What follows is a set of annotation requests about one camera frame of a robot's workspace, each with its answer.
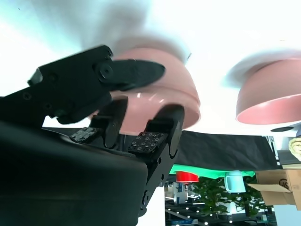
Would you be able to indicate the brown cardboard box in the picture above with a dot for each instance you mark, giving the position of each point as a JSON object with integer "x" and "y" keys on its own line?
{"x": 275, "y": 186}

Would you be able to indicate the green leafy plant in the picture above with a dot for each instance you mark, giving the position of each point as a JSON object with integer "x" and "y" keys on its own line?
{"x": 216, "y": 195}

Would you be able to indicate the green cloth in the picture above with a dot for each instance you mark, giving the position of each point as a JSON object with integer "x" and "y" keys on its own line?
{"x": 211, "y": 171}

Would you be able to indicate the red cup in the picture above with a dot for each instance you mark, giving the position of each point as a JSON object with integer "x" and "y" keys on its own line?
{"x": 187, "y": 177}

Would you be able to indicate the mint green mug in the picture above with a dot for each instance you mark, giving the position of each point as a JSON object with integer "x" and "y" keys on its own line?
{"x": 235, "y": 182}

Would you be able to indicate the yellow toy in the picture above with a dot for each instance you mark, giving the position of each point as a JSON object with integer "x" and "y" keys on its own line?
{"x": 295, "y": 147}

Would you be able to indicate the pink plastic bowl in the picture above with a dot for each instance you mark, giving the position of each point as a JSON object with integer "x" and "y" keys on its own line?
{"x": 263, "y": 94}
{"x": 169, "y": 89}

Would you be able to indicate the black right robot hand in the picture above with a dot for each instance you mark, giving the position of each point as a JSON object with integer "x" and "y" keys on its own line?
{"x": 70, "y": 176}

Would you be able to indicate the black cloth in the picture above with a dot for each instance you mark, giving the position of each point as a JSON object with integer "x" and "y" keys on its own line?
{"x": 223, "y": 150}

